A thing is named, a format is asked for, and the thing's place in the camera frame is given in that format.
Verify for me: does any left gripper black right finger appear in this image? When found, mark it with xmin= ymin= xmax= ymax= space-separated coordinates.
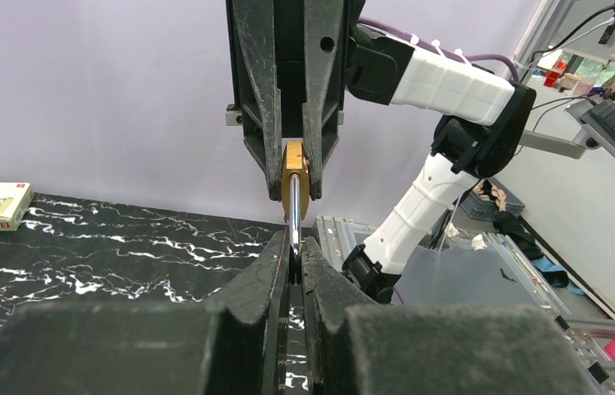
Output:
xmin=301 ymin=238 xmax=598 ymax=394

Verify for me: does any small brass padlock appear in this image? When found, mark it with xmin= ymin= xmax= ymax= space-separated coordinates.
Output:
xmin=282 ymin=140 xmax=310 ymax=259

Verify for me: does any white green box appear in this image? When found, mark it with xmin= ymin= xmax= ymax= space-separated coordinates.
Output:
xmin=0 ymin=182 xmax=34 ymax=232

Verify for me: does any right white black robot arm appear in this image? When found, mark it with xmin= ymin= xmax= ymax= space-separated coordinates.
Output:
xmin=226 ymin=1 xmax=536 ymax=304

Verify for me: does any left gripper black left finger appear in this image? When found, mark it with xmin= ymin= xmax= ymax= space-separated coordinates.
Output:
xmin=0 ymin=231 xmax=289 ymax=394

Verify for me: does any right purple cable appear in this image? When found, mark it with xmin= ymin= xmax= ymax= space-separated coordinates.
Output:
xmin=358 ymin=17 xmax=521 ymax=83

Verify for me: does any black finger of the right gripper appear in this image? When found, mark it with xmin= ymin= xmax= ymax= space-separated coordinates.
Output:
xmin=301 ymin=1 xmax=365 ymax=200
xmin=226 ymin=1 xmax=283 ymax=201

